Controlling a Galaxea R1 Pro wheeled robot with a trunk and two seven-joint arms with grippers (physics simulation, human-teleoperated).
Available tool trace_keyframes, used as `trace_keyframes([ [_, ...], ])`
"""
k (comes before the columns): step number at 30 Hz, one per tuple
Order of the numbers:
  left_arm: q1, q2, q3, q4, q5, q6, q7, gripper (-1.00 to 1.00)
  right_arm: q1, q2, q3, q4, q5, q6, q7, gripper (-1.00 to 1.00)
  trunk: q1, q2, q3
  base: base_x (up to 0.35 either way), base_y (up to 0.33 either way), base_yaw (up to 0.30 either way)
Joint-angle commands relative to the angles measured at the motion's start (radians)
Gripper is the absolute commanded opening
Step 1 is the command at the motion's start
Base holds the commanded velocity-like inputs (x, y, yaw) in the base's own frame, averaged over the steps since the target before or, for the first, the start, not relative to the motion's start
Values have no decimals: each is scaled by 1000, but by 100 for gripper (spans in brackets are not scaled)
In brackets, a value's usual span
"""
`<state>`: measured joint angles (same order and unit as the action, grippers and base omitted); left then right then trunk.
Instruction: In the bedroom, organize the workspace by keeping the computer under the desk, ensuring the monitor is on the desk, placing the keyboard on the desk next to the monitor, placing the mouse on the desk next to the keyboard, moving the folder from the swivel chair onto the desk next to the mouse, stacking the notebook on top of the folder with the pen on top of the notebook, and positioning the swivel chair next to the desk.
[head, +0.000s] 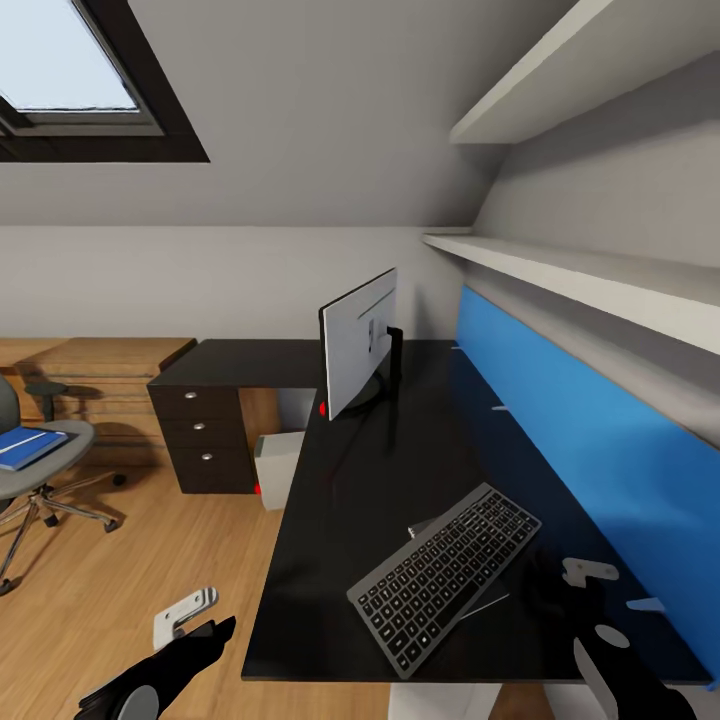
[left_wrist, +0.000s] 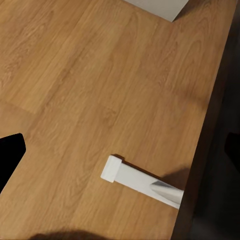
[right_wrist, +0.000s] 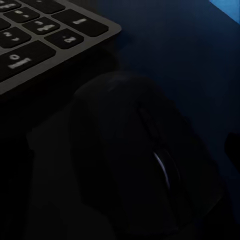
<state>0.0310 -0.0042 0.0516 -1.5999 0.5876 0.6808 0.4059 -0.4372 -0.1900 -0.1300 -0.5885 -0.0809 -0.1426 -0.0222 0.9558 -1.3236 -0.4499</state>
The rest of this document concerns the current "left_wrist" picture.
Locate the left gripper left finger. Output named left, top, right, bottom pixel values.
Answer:
left=0, top=133, right=26, bottom=193

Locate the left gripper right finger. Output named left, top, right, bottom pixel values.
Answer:
left=224, top=133, right=240, bottom=173

